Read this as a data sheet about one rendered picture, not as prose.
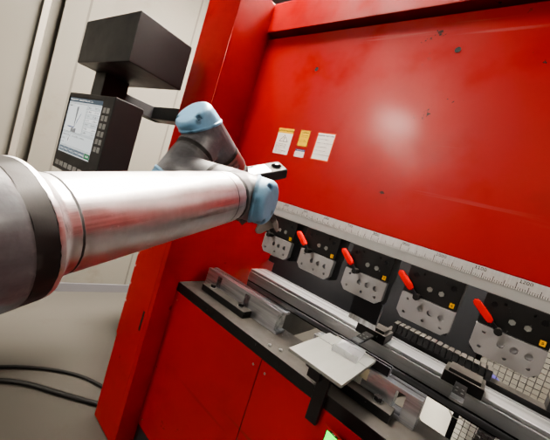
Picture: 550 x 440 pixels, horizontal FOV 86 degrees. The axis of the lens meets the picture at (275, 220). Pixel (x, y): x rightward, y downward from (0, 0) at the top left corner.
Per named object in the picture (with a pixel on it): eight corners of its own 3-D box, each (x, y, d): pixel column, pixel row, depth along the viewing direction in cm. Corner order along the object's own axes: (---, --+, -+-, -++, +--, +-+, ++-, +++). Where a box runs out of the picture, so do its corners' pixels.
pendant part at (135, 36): (44, 190, 148) (85, 21, 142) (96, 198, 169) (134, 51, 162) (86, 219, 120) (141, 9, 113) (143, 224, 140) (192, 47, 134)
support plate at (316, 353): (287, 350, 87) (288, 347, 87) (328, 334, 108) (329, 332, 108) (340, 388, 76) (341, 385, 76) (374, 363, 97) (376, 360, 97)
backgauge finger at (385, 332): (339, 337, 110) (343, 324, 110) (364, 326, 131) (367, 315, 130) (368, 354, 103) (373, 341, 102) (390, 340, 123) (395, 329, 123)
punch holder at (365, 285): (339, 286, 105) (354, 243, 104) (348, 285, 112) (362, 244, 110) (379, 305, 96) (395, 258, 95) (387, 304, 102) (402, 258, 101)
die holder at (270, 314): (203, 284, 152) (209, 267, 151) (212, 284, 156) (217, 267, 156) (275, 334, 121) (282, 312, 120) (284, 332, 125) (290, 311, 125)
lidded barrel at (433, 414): (483, 442, 242) (507, 379, 238) (464, 463, 211) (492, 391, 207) (427, 402, 277) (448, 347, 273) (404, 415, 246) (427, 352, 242)
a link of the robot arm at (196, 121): (161, 127, 52) (188, 98, 56) (195, 171, 60) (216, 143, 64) (192, 127, 48) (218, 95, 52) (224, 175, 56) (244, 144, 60)
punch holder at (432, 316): (394, 313, 93) (411, 264, 91) (401, 310, 99) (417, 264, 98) (446, 338, 83) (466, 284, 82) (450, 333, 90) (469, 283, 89)
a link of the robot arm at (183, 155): (187, 196, 44) (223, 146, 49) (129, 177, 47) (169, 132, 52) (203, 223, 50) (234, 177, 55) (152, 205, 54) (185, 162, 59)
